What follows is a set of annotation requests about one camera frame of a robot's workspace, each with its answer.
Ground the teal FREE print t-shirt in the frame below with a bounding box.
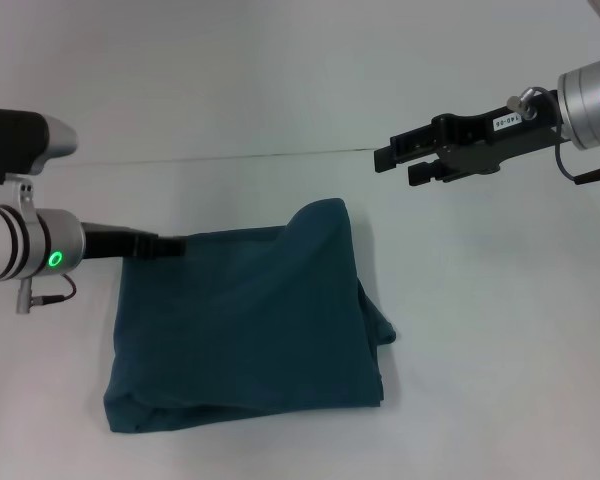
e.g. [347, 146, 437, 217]
[102, 197, 397, 435]

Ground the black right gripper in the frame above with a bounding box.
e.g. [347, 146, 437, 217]
[373, 88, 574, 188]

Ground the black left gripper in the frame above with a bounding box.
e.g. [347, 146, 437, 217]
[79, 220, 189, 262]

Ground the dark gripper cable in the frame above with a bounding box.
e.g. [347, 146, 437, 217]
[553, 89, 600, 186]
[14, 272, 80, 315]

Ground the dark right gripper cable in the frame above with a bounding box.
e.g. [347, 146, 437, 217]
[553, 89, 600, 186]

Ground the dark left gripper cable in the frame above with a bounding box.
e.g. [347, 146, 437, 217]
[14, 272, 80, 315]

